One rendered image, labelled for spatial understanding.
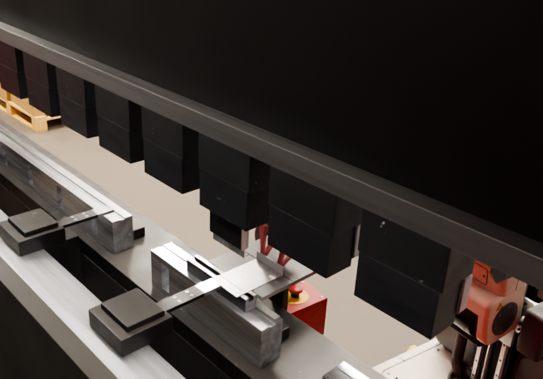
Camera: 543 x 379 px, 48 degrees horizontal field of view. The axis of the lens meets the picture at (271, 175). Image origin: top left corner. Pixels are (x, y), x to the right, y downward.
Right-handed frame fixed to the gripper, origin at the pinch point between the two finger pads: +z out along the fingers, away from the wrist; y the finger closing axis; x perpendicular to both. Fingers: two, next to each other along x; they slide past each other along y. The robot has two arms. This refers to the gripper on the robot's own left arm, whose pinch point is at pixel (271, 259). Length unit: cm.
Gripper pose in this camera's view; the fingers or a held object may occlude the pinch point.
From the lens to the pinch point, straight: 136.8
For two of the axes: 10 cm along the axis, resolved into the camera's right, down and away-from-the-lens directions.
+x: 6.4, 2.1, 7.4
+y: 6.6, 3.4, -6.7
